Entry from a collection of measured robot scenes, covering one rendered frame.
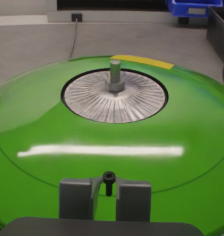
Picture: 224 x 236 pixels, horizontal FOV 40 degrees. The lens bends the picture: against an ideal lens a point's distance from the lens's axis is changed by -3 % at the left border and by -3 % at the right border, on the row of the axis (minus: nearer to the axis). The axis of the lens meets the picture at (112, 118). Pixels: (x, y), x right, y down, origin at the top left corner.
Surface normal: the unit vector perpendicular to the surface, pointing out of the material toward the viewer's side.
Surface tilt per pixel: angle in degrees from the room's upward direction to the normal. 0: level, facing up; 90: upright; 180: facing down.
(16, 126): 14
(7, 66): 0
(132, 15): 90
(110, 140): 8
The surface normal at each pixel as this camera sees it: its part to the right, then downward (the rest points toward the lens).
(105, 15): 0.00, 0.58
